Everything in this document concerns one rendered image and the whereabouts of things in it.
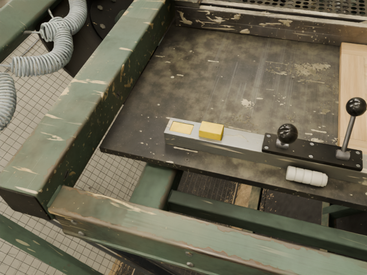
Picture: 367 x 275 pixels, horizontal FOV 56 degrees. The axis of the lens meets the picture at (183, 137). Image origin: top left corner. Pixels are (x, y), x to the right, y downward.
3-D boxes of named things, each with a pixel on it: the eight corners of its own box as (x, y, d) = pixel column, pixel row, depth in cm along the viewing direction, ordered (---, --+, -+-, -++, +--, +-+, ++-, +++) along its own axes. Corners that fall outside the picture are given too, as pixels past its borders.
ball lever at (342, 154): (351, 166, 69) (372, 101, 64) (331, 161, 70) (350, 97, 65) (348, 159, 72) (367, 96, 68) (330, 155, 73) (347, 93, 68)
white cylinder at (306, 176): (284, 181, 73) (324, 190, 71) (287, 173, 71) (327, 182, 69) (286, 171, 75) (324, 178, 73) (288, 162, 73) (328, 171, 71)
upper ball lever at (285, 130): (289, 155, 74) (297, 143, 61) (271, 151, 75) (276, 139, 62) (292, 138, 74) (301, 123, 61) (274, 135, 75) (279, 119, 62)
